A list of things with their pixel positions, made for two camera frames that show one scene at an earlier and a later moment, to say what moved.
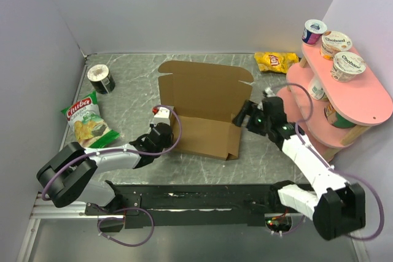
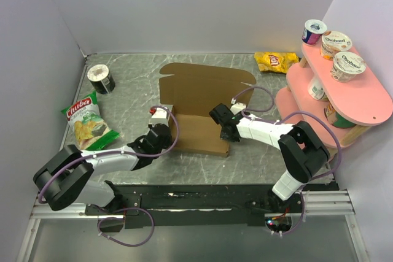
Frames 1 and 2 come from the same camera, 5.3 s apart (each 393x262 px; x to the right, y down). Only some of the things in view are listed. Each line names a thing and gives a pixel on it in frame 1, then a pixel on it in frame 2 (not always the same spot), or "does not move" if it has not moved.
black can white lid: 101,80 does not move
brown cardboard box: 207,97 does not move
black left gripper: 169,141 does not move
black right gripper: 249,108 to 233,139
